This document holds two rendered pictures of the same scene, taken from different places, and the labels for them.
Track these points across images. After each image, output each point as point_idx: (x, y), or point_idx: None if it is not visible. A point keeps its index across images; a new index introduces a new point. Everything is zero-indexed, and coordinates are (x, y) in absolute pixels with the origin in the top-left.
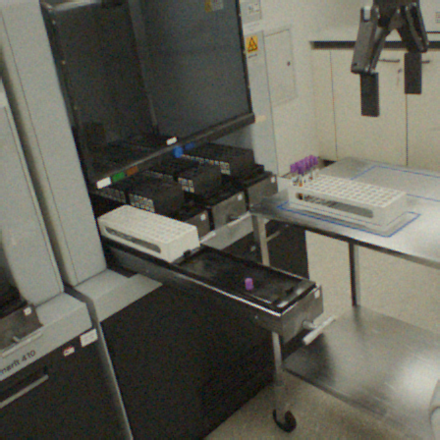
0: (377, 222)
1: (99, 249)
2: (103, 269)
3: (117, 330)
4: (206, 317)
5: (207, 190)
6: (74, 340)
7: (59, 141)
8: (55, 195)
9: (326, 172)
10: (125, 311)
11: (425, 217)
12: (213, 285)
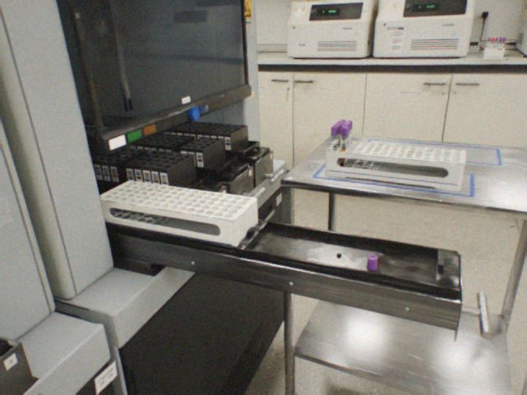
0: (452, 181)
1: (106, 241)
2: (110, 269)
3: (140, 354)
4: (222, 313)
5: (214, 165)
6: (85, 389)
7: (51, 67)
8: (45, 157)
9: (328, 146)
10: (150, 324)
11: (481, 175)
12: (321, 269)
